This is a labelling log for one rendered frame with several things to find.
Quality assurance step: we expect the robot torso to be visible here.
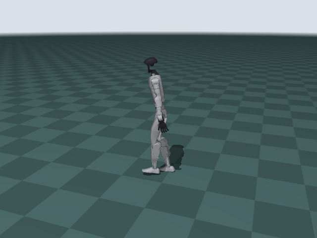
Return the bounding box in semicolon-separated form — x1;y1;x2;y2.
149;73;167;117

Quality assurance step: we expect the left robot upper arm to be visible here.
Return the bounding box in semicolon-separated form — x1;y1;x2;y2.
151;77;161;102

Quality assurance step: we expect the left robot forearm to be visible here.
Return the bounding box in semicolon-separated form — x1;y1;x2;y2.
155;97;163;121

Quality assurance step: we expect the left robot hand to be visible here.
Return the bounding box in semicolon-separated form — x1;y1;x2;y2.
158;116;169;133

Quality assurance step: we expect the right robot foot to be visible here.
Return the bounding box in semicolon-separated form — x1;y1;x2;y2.
159;166;175;172

